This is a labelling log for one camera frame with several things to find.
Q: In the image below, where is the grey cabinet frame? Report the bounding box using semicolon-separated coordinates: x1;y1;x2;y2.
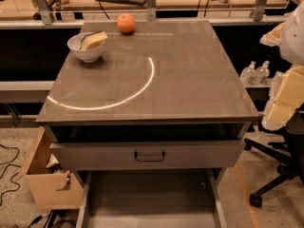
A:
36;21;258;135

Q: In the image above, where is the black drawer handle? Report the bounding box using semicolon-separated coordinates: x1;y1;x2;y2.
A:
134;151;165;162

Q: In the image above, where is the black office chair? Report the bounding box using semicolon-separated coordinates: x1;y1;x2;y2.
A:
242;109;304;208

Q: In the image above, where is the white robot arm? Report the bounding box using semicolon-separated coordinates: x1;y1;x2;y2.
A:
260;1;304;130

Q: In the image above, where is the cardboard box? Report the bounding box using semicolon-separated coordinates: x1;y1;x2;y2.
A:
15;127;84;211

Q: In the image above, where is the clear plastic bottle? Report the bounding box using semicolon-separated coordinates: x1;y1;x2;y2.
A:
240;61;256;86
255;61;270;85

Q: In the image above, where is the orange fruit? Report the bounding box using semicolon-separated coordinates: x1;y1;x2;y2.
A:
117;13;135;33

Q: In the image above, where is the white ceramic bowl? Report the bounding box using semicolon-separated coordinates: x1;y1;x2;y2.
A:
67;31;108;63

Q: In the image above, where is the clear plastic bottle left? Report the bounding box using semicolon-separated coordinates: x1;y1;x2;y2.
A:
240;61;256;86

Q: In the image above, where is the clear plastic bottle right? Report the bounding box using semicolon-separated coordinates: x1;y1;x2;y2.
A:
255;61;270;85

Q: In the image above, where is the yellow green sponge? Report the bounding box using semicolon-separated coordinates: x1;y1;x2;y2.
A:
80;31;107;50

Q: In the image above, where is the black floor cable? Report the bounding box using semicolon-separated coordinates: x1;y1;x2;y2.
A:
0;142;23;207

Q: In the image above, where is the grey metal drawer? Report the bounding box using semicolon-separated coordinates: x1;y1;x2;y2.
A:
50;140;244;171

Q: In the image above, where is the open lower drawer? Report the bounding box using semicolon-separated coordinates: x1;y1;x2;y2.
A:
76;169;228;228

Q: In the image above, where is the foam padded gripper finger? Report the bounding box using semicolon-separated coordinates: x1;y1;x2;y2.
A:
261;66;304;130

